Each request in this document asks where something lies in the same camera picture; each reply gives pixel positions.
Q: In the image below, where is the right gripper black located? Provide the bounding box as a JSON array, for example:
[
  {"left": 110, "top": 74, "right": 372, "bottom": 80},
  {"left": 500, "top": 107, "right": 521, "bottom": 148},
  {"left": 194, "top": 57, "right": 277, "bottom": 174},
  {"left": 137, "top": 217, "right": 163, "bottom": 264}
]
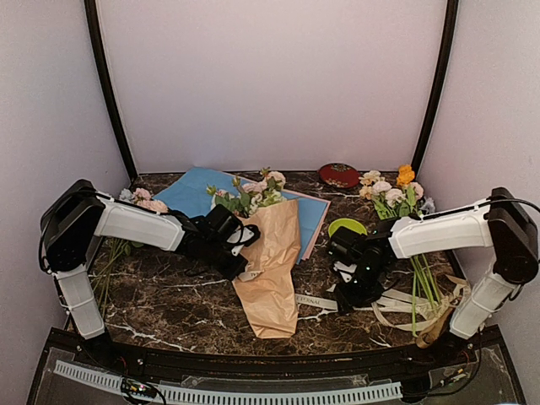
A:
[{"left": 333, "top": 263, "right": 386, "bottom": 316}]

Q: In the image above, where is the white printed ribbon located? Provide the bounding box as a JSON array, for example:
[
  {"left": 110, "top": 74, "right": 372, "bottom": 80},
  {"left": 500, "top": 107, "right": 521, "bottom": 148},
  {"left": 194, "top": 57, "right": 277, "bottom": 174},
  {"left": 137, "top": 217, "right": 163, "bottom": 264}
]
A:
[{"left": 238, "top": 269, "right": 473, "bottom": 332}]

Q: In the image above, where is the white rose fake flower stem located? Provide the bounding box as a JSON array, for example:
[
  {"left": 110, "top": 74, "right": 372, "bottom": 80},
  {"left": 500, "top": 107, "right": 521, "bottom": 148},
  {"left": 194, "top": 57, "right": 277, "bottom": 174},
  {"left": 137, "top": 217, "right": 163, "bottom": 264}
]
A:
[{"left": 206, "top": 176, "right": 251, "bottom": 218}]

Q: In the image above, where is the beige pink wrapping paper sheet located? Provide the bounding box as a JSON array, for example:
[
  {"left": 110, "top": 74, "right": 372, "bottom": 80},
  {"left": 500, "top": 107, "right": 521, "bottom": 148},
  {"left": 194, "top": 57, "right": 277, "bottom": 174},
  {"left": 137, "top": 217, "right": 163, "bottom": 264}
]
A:
[{"left": 233, "top": 199, "right": 301, "bottom": 339}]

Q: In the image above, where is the brown twine ribbon bundle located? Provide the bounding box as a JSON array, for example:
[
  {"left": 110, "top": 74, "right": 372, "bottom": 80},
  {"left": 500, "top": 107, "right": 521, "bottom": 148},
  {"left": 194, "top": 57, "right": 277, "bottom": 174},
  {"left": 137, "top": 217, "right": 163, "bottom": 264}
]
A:
[{"left": 415, "top": 298, "right": 461, "bottom": 350}]

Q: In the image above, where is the pile of fake flowers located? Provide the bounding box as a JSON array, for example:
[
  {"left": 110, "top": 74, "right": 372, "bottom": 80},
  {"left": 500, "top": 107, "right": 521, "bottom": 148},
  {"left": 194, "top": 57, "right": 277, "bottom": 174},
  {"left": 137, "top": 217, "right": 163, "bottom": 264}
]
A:
[
  {"left": 358, "top": 164, "right": 442, "bottom": 337},
  {"left": 90, "top": 187, "right": 170, "bottom": 317}
]

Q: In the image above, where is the pink rose fake flower stem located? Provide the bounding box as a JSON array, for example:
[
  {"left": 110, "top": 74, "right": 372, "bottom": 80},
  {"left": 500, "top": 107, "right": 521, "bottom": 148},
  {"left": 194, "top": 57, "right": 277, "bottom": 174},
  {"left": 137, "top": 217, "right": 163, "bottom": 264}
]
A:
[{"left": 240, "top": 167, "right": 286, "bottom": 214}]

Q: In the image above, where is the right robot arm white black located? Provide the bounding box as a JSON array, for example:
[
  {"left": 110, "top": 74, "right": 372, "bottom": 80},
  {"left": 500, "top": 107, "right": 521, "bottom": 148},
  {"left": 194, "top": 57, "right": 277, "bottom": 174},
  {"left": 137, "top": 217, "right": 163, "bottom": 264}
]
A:
[{"left": 328, "top": 187, "right": 539, "bottom": 366}]

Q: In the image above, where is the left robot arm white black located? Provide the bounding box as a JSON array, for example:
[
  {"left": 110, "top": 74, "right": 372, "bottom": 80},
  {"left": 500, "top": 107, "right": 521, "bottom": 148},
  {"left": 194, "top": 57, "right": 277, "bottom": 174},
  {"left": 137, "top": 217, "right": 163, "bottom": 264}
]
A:
[{"left": 38, "top": 179, "right": 261, "bottom": 368}]

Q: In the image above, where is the lime green bowl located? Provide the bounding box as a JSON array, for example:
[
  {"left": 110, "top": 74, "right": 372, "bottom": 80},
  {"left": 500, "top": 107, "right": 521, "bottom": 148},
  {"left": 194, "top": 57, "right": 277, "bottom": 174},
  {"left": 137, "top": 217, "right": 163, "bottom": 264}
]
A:
[{"left": 328, "top": 218, "right": 367, "bottom": 237}]

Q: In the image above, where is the blue wrapping paper sheet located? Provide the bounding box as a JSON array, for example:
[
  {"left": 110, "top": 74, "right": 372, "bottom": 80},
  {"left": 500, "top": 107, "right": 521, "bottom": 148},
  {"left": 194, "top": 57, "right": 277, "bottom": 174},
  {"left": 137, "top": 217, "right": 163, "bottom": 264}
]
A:
[{"left": 152, "top": 167, "right": 331, "bottom": 265}]

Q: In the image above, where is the red round embroidered cushion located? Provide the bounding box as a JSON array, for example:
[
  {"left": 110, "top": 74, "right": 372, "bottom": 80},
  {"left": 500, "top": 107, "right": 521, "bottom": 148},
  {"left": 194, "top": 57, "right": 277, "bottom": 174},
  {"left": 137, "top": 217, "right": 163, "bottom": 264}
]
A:
[{"left": 317, "top": 163, "right": 359, "bottom": 189}]

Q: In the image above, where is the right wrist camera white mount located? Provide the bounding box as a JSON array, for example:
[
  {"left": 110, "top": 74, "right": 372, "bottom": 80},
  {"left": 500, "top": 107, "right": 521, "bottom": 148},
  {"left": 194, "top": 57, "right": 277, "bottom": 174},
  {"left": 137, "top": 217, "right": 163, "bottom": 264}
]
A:
[{"left": 327, "top": 227, "right": 372, "bottom": 284}]

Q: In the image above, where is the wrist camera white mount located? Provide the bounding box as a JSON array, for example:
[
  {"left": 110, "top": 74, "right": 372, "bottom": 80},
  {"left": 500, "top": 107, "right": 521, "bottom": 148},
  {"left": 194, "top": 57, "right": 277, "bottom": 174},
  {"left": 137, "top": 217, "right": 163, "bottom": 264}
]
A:
[
  {"left": 226, "top": 224, "right": 261, "bottom": 257},
  {"left": 327, "top": 227, "right": 372, "bottom": 284}
]

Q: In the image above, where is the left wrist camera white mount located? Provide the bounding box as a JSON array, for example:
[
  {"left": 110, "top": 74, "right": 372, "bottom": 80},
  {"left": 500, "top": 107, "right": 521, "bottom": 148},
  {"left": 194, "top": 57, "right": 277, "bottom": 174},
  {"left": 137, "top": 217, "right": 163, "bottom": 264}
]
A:
[{"left": 226, "top": 224, "right": 261, "bottom": 257}]

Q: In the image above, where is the white slotted cable duct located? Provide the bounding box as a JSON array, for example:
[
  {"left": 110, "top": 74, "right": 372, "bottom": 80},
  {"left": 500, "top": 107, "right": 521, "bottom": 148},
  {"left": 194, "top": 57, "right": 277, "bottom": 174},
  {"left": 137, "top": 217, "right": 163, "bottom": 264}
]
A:
[{"left": 53, "top": 360, "right": 402, "bottom": 404}]

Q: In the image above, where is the right black frame post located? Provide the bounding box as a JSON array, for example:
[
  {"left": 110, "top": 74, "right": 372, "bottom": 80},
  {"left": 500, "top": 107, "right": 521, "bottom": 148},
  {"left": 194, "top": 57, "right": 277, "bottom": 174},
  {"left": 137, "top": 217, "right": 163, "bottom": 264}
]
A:
[{"left": 411, "top": 0, "right": 459, "bottom": 174}]

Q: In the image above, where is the black frame post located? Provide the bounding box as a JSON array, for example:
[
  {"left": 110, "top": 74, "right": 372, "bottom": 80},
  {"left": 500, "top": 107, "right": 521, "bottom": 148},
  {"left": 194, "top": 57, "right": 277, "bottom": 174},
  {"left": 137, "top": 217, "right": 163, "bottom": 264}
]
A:
[
  {"left": 84, "top": 0, "right": 138, "bottom": 181},
  {"left": 411, "top": 0, "right": 459, "bottom": 174}
]

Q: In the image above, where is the left black frame post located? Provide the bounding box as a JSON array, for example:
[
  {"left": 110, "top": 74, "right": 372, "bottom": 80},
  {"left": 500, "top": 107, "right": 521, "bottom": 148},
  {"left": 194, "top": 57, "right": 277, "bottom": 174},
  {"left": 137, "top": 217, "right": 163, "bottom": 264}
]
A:
[{"left": 84, "top": 0, "right": 138, "bottom": 181}]

